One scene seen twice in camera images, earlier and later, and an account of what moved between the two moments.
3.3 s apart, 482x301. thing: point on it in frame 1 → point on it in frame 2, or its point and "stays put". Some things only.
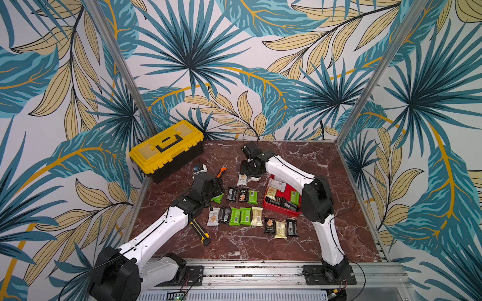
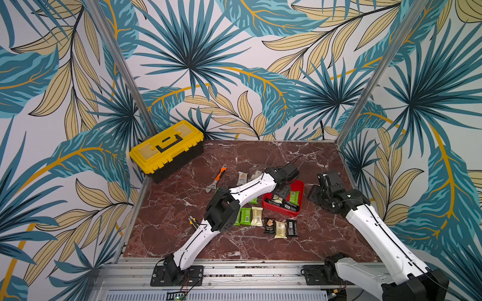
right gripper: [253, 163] → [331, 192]
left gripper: [218, 186] → [285, 194]
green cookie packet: [245, 216] stays put
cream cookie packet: [280, 229] stays put
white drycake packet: [242, 180] stays put
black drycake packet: [270, 225] stays put
